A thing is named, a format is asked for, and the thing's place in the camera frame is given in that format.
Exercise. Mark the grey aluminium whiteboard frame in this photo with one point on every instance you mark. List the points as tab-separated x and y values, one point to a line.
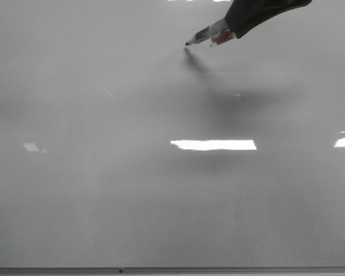
169	270

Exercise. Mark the white glossy whiteboard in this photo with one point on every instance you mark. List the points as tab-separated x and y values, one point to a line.
120	146

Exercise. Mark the black white whiteboard marker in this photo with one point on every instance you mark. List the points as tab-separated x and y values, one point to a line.
218	33

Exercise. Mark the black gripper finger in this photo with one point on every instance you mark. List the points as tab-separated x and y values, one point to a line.
244	15

